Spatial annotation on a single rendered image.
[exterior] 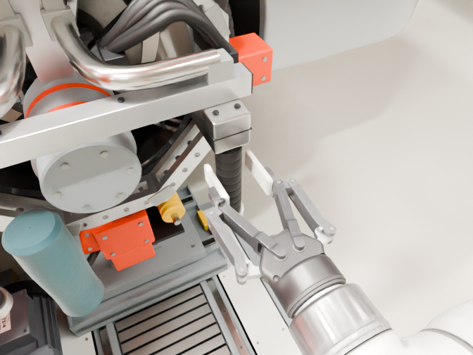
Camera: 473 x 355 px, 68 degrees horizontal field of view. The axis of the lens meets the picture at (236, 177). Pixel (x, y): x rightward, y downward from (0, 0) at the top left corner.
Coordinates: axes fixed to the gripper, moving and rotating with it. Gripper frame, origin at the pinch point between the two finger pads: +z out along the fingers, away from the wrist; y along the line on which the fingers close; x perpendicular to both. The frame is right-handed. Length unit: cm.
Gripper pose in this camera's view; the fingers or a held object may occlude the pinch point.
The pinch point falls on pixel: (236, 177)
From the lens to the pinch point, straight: 50.3
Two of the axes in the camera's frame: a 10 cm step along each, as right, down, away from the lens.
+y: 9.0, -3.3, 3.0
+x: 0.0, -6.7, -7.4
